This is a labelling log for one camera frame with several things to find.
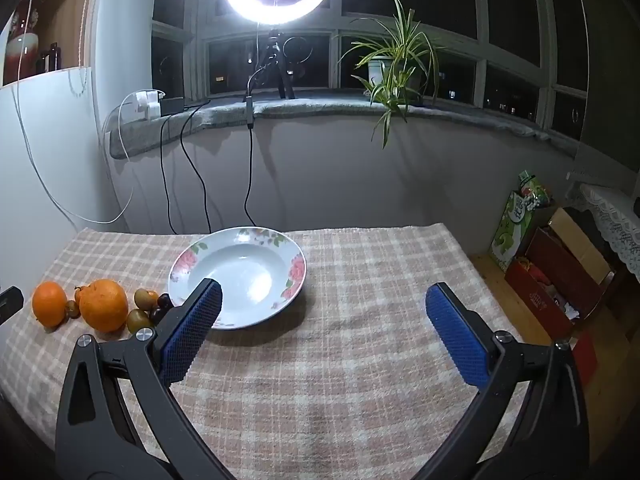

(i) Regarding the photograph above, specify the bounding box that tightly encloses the checked beige tablecloth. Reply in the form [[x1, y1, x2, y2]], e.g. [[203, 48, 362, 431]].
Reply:
[[0, 222, 546, 480]]

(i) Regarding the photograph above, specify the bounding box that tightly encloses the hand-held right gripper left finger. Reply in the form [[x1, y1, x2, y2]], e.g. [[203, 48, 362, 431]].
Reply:
[[55, 277, 236, 480]]

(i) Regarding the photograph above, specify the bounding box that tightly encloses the rough large orange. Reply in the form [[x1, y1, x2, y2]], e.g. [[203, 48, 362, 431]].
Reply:
[[79, 279, 130, 334]]

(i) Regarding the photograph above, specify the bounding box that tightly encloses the white cable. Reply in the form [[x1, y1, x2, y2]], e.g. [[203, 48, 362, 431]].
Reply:
[[12, 0, 136, 224]]

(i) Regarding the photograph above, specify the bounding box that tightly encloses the smooth large orange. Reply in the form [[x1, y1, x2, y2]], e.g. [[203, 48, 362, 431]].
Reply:
[[32, 281, 68, 330]]

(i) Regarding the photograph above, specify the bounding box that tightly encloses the brown cardboard box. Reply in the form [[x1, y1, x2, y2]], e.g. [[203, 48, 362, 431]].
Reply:
[[547, 207, 613, 286]]

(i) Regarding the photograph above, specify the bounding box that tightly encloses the white lace cloth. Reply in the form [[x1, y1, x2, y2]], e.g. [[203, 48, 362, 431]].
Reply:
[[567, 182, 640, 281]]

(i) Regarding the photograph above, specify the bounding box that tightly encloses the white floral plate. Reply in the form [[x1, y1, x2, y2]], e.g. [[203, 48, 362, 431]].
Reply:
[[167, 226, 307, 331]]

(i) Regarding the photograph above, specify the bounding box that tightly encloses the red cardboard box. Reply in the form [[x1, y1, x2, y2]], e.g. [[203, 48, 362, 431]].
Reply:
[[505, 227, 616, 338]]

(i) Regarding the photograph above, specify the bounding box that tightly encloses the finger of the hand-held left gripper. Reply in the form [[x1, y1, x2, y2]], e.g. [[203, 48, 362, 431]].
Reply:
[[0, 286, 24, 326]]

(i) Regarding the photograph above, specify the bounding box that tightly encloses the white power strip with chargers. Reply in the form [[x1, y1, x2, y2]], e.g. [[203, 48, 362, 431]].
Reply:
[[127, 89, 166, 121]]

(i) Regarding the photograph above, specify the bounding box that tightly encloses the green tomato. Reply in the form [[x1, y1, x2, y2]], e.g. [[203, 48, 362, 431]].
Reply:
[[126, 308, 152, 335]]

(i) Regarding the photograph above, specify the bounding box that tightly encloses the green printed bag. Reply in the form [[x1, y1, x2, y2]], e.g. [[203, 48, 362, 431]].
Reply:
[[490, 170, 553, 271]]

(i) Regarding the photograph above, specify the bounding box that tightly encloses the spider plant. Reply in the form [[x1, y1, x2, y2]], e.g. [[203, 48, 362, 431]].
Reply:
[[340, 0, 446, 148]]

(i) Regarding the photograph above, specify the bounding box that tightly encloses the white plant pot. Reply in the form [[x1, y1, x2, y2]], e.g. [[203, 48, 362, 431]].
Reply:
[[368, 57, 423, 96]]

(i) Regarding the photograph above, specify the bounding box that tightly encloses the black ring light cable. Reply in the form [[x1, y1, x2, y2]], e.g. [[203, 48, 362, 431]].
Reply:
[[243, 125, 260, 227]]

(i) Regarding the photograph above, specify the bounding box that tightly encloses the white window frame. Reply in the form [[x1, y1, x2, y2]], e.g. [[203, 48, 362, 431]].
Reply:
[[150, 0, 591, 126]]

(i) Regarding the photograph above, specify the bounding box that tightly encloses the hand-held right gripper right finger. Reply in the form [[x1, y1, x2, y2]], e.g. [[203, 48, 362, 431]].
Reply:
[[412, 282, 591, 480]]

